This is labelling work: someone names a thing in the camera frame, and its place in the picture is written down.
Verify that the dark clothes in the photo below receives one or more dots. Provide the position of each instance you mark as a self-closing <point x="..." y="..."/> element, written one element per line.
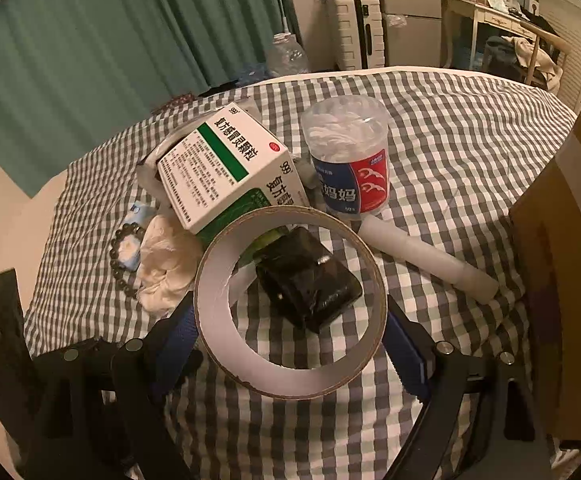
<point x="540" y="20"/>

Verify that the white bed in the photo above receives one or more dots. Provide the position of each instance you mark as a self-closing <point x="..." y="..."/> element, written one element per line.
<point x="45" y="230"/>

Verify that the grey mini fridge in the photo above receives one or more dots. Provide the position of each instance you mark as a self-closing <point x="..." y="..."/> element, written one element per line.
<point x="410" y="35"/>

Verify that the large clear water jug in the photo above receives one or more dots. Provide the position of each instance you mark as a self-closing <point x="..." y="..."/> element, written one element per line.
<point x="288" y="57"/>

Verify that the brown patterned bag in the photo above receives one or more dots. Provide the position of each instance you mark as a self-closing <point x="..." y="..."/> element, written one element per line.
<point x="178" y="101"/>

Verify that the clear floss pick jar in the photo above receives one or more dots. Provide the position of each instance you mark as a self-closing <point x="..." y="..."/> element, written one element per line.
<point x="350" y="180"/>

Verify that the white suitcase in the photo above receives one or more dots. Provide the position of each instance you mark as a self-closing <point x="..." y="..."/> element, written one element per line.
<point x="345" y="30"/>

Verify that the green packet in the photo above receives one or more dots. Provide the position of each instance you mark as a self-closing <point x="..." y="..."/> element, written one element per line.
<point x="269" y="239"/>

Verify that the white louvered wardrobe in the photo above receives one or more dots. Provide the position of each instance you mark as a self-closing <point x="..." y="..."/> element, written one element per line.
<point x="580" y="50"/>

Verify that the translucent white plastic stick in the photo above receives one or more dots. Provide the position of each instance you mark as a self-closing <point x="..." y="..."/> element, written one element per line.
<point x="420" y="255"/>

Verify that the cream dressing table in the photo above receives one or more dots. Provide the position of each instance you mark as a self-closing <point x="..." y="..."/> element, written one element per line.
<point x="470" y="10"/>

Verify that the brown tape roll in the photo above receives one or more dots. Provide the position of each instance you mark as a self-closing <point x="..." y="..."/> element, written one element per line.
<point x="290" y="381"/>

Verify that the wooden chair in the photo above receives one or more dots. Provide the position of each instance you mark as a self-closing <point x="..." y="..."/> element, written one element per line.
<point x="545" y="35"/>

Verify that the blue plastic bag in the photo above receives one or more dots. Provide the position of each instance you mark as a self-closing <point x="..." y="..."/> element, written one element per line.
<point x="253" y="72"/>

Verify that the black small box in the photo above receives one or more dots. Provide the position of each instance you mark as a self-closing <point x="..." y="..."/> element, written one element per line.
<point x="310" y="280"/>

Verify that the white garment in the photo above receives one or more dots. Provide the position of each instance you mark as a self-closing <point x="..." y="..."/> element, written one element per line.
<point x="535" y="57"/>

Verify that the dark teal garment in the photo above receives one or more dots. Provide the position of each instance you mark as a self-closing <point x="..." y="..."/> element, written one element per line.
<point x="500" y="47"/>

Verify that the green and white medicine box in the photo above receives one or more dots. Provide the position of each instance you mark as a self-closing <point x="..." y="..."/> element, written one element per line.
<point x="220" y="175"/>

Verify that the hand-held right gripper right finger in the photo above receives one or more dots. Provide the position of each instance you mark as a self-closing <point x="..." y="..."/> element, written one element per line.
<point x="410" y="355"/>

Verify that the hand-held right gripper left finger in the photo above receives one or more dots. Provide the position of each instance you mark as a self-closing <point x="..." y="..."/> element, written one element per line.
<point x="180" y="331"/>

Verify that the white plastic wrappers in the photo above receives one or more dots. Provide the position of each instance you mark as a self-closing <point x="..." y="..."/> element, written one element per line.
<point x="165" y="260"/>

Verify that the cardboard box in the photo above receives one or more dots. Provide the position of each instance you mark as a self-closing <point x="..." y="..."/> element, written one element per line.
<point x="560" y="260"/>

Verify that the grey checked cloth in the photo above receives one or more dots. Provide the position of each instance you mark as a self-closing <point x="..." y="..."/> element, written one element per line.
<point x="445" y="160"/>

